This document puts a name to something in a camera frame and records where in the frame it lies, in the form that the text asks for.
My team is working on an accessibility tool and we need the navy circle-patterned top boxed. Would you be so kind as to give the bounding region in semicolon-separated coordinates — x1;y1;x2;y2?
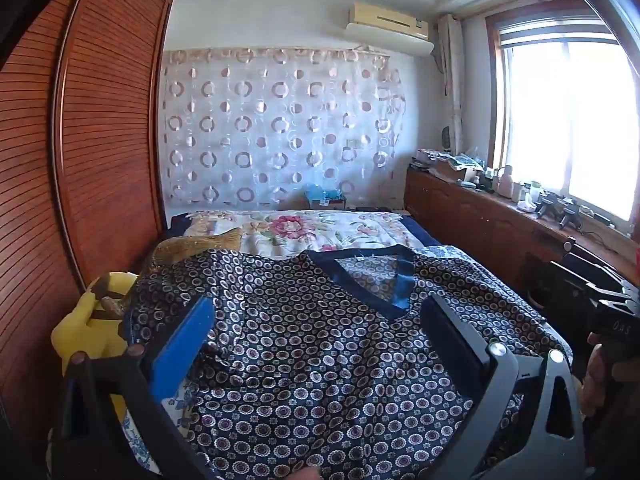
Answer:
122;247;573;480

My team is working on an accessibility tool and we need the pile of papers and boxes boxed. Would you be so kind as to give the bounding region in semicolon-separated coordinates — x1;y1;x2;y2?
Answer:
412;147;488;187

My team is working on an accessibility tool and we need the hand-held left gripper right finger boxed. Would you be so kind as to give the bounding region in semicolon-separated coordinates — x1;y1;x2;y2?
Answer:
422;292;587;480

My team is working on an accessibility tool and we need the black tool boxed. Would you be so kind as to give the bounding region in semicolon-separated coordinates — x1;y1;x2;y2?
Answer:
536;192;579;229

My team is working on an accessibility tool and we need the sheer circle-patterned curtain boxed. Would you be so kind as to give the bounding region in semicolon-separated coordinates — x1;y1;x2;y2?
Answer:
161;46;409;207

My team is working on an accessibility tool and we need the white wall pipe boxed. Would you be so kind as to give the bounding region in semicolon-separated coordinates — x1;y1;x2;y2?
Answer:
437;14;464;153

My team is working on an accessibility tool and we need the dark blue bed sheet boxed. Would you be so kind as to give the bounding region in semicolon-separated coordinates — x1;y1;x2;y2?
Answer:
400;212;501;281

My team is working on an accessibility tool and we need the window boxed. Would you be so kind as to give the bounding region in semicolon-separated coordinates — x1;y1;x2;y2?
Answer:
487;7;640;237

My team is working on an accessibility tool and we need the box with blue bag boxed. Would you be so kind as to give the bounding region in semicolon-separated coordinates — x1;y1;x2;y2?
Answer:
305;183;347;211

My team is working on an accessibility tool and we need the mustard patterned folded cloth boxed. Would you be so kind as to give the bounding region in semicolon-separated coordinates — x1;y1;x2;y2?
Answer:
137;227;244;281

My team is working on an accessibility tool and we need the wooden louvered wardrobe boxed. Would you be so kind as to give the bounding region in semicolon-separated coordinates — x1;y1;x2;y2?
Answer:
0;0;175;441

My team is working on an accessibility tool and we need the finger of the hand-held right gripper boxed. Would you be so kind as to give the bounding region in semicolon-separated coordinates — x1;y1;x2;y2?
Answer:
549;254;627;307

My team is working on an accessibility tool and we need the yellow plush toy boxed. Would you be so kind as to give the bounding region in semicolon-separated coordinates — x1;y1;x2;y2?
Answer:
51;272;140;413

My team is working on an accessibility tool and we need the pink floral quilt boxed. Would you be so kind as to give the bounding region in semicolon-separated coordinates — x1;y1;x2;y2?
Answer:
182;210;426;262

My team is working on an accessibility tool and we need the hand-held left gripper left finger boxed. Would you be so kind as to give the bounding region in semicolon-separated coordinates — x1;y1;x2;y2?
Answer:
50;295;218;480

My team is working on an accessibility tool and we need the white air conditioner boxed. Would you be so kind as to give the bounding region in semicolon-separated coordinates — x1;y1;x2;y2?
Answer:
345;2;435;57

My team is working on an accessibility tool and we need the person's right hand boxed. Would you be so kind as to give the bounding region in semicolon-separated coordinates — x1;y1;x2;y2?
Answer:
581;332;610;417

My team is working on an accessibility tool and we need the long wooden cabinet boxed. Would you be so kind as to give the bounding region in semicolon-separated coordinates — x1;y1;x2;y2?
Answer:
404;165;640;311

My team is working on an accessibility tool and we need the white bottle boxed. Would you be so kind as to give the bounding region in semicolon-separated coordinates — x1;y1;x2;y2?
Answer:
497;165;516;200

